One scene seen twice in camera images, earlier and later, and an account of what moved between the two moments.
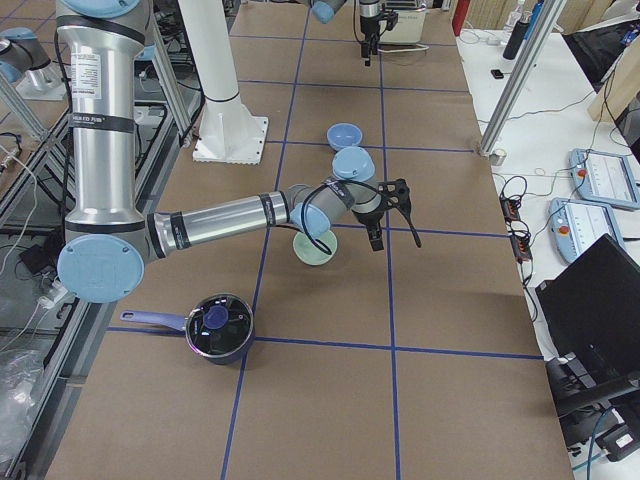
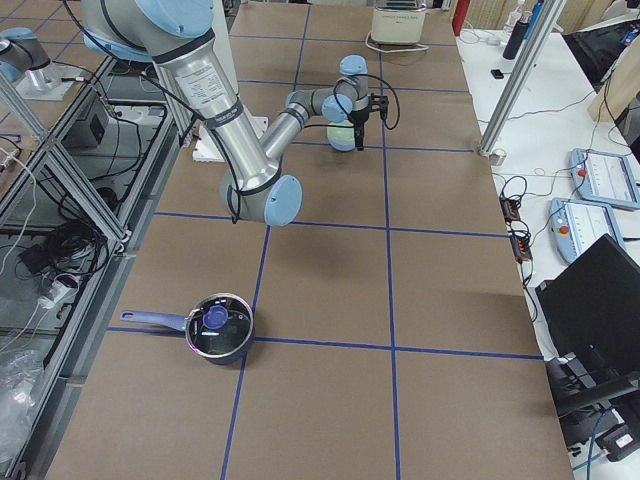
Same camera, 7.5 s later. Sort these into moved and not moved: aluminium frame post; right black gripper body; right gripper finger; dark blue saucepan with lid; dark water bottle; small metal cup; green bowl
Moved: right gripper finger; green bowl; right black gripper body
Not moved: small metal cup; dark blue saucepan with lid; dark water bottle; aluminium frame post
